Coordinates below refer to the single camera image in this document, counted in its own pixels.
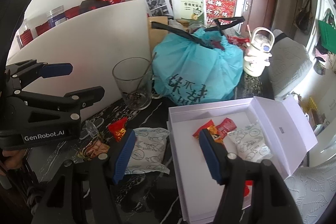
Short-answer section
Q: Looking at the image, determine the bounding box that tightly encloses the teal drawstring bag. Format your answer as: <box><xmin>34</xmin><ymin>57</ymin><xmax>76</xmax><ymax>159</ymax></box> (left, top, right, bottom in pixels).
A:
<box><xmin>151</xmin><ymin>16</ymin><xmax>245</xmax><ymax>106</ymax></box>

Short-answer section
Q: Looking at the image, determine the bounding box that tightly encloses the white green food bag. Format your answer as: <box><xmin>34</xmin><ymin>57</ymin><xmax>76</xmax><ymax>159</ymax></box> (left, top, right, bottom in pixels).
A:
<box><xmin>171</xmin><ymin>0</ymin><xmax>207</xmax><ymax>25</ymax></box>

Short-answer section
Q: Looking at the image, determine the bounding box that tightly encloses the red gold candy packet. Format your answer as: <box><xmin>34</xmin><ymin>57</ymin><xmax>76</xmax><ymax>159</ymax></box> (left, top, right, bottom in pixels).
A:
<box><xmin>108</xmin><ymin>117</ymin><xmax>127</xmax><ymax>142</ymax></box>

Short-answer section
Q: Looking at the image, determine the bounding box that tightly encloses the person's left hand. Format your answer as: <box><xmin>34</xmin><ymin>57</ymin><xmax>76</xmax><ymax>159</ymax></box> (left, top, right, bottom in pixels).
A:
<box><xmin>1</xmin><ymin>149</ymin><xmax>26</xmax><ymax>176</ymax></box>

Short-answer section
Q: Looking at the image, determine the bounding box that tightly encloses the red northeast poster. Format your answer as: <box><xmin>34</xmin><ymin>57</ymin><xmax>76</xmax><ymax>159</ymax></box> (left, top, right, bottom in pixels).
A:
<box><xmin>206</xmin><ymin>0</ymin><xmax>236</xmax><ymax>26</ymax></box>

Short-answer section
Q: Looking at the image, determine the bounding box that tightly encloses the metal spoon in mug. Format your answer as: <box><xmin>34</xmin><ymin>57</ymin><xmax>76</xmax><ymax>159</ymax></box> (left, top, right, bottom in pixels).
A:
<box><xmin>134</xmin><ymin>52</ymin><xmax>157</xmax><ymax>92</ymax></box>

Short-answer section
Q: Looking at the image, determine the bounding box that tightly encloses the lavender gift box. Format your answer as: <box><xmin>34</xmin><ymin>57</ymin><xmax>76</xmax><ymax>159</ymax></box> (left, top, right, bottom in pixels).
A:
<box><xmin>166</xmin><ymin>94</ymin><xmax>319</xmax><ymax>223</ymax></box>

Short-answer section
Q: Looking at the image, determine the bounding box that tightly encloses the grey chair back cushion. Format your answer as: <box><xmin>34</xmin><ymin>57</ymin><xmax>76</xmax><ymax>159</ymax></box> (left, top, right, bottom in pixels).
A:
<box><xmin>269</xmin><ymin>29</ymin><xmax>313</xmax><ymax>101</ymax></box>

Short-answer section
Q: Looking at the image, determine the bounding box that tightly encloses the white patterned packet in box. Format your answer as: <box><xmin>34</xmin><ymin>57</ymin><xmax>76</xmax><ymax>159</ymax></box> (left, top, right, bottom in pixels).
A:
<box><xmin>227</xmin><ymin>122</ymin><xmax>273</xmax><ymax>162</ymax></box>

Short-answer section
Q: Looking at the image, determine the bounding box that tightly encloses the white foam board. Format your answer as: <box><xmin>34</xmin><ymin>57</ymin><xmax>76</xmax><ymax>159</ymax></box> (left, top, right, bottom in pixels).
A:
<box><xmin>7</xmin><ymin>0</ymin><xmax>150</xmax><ymax>121</ymax></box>

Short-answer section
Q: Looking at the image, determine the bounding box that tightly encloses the green tote bag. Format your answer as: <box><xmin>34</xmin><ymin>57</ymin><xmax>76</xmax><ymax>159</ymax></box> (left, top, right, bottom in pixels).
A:
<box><xmin>318</xmin><ymin>9</ymin><xmax>336</xmax><ymax>54</ymax></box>

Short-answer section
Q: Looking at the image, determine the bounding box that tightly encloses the small red snack packet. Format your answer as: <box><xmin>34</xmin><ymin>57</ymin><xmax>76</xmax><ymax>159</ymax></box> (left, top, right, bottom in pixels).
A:
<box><xmin>216</xmin><ymin>118</ymin><xmax>237</xmax><ymax>139</ymax></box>

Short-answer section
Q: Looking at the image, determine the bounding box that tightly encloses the grey leaf pattern cushion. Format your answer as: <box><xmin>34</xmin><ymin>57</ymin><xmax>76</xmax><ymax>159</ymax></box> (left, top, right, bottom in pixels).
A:
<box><xmin>285</xmin><ymin>157</ymin><xmax>335</xmax><ymax>223</ymax></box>

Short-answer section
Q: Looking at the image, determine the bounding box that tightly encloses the white patterned snack packet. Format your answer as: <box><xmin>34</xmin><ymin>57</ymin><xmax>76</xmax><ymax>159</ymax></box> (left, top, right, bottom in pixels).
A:
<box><xmin>125</xmin><ymin>127</ymin><xmax>170</xmax><ymax>174</ymax></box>

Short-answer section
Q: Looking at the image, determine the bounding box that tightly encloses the red paper flower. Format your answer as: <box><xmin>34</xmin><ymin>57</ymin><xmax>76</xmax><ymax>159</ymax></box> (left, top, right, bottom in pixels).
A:
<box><xmin>244</xmin><ymin>180</ymin><xmax>253</xmax><ymax>197</ymax></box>

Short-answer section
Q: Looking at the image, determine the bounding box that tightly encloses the brown entrance door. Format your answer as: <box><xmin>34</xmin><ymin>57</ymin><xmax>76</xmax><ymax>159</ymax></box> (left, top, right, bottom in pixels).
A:
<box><xmin>241</xmin><ymin>0</ymin><xmax>277</xmax><ymax>35</ymax></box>

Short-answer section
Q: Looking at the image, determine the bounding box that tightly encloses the green cereal packet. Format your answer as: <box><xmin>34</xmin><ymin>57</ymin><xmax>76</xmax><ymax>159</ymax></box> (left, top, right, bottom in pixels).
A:
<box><xmin>76</xmin><ymin>135</ymin><xmax>110</xmax><ymax>161</ymax></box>

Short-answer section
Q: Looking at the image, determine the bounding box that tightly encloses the red yellow snack packet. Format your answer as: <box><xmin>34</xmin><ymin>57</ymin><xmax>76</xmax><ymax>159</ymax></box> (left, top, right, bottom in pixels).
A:
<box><xmin>193</xmin><ymin>119</ymin><xmax>223</xmax><ymax>144</ymax></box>

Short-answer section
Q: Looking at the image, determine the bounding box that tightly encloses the cream kettle with handle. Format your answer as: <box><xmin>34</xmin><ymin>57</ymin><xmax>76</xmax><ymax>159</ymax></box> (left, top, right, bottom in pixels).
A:
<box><xmin>243</xmin><ymin>27</ymin><xmax>275</xmax><ymax>77</ymax></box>

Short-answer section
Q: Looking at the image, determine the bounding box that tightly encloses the black white photo sheet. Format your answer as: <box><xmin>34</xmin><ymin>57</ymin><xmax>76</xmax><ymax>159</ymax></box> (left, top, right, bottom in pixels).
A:
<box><xmin>141</xmin><ymin>0</ymin><xmax>173</xmax><ymax>17</ymax></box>

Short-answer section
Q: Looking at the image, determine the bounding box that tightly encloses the glass mug with cartoon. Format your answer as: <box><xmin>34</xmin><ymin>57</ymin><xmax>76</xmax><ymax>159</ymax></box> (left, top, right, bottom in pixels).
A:
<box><xmin>112</xmin><ymin>57</ymin><xmax>162</xmax><ymax>110</ymax></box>

